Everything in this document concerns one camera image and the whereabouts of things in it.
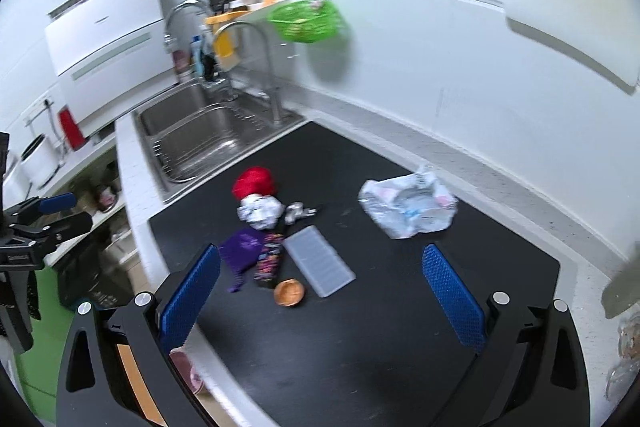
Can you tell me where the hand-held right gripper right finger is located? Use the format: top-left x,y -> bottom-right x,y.
421,243 -> 591,427

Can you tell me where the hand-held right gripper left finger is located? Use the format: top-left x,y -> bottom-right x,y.
56,243 -> 236,427

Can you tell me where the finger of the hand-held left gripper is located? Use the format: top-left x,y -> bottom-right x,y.
10,212 -> 94,265
4,192 -> 79,228

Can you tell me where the pink round bin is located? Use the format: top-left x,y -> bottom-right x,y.
169,347 -> 205,395

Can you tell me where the white plastic bag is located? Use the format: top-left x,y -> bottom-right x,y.
357,164 -> 459,240

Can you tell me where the person's left hand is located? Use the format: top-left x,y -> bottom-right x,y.
0,269 -> 42,355

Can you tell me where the white open shelf unit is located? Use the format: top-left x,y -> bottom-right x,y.
50,142 -> 138,268

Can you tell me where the black waste bin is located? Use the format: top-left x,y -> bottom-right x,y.
55,227 -> 136,308

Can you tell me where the purple pouch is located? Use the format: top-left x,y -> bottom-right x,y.
218,228 -> 266,294

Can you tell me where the red container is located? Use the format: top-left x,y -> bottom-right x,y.
58,106 -> 86,152

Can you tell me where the colourful snack wrapper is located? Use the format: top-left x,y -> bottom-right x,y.
252,231 -> 287,290

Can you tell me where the round orange cap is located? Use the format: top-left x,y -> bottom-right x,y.
274,278 -> 306,308

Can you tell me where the crumpled white paper ball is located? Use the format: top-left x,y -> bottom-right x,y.
237,194 -> 285,230

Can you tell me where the red crumpled bag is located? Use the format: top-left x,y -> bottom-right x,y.
232,167 -> 277,202

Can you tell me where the translucent plastic tray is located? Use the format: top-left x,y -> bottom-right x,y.
283,225 -> 357,299

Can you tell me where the silver foil wrapper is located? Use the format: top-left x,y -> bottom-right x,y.
284,202 -> 318,225

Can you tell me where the steel kitchen sink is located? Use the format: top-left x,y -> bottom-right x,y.
132,79 -> 308,202

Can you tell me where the white countertop dishwasher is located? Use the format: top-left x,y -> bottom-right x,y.
44,0 -> 176,128

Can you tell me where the dark cloth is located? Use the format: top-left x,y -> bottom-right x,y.
201,54 -> 223,82

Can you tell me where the blue dish soap bottle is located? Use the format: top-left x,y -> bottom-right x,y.
190,34 -> 213,80

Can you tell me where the curved chrome faucet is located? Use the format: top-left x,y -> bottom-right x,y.
164,0 -> 216,82

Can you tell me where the tall steel faucet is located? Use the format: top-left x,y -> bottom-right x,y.
212,21 -> 286,128

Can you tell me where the yellow plastic rack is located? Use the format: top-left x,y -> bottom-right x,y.
205,0 -> 291,72

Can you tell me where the green plastic basket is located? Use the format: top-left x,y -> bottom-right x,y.
268,0 -> 351,45

